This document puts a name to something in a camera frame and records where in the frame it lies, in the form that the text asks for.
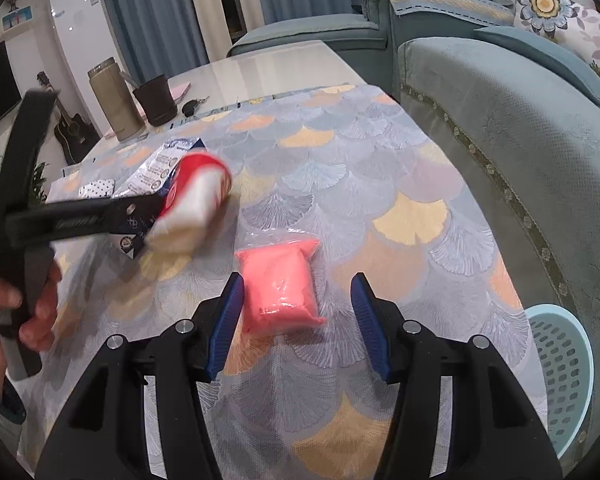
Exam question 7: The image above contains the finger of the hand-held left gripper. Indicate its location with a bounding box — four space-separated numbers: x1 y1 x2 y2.
30 195 161 251

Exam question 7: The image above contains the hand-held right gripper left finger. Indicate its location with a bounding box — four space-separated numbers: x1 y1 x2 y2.
35 272 246 480

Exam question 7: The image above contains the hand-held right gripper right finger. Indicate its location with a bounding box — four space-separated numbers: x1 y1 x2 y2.
350 272 564 480

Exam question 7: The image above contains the pink plastic packet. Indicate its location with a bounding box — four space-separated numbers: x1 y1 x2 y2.
235 237 328 336

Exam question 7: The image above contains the red and white paper cup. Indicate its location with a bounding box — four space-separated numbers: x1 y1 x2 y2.
145 152 233 255

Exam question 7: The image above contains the light blue plastic basket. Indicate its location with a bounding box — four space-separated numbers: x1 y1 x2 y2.
522 304 595 461

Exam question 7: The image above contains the person's left hand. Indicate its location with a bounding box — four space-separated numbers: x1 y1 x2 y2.
0 262 64 387

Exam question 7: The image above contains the green potted plant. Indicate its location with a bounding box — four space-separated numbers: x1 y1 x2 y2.
27 162 48 206

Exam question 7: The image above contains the polka dot wrapper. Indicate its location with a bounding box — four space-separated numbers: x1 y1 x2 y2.
77 177 117 200

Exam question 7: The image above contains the black acoustic guitar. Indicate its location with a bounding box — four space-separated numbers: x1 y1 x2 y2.
36 71 101 165

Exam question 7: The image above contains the blue and white foil packet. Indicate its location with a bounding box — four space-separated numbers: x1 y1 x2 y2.
111 136 208 261

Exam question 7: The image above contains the bronze thermos flask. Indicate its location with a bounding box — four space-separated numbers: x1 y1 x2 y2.
87 57 143 142

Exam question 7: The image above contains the dark brown cup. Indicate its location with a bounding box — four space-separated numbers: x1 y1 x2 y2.
119 71 177 127

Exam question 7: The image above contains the scale pattern tablecloth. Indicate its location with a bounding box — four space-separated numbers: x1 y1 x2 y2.
17 82 551 480

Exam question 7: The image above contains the blue picture card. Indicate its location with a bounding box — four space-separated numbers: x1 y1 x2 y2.
2 5 35 28

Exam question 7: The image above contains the white refrigerator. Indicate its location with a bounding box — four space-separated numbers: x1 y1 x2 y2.
47 0 131 96

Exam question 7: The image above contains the blue sofa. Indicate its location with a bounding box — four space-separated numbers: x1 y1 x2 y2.
227 0 600 461

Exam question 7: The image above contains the white curtain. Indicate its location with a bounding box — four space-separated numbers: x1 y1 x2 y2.
184 0 233 66

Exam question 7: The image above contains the white coffee table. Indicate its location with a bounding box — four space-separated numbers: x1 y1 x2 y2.
87 39 368 161

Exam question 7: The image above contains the blue pillow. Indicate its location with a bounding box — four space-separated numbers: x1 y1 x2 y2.
472 25 600 116

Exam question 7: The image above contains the floral cushion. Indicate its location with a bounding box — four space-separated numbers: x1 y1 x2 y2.
512 0 600 68

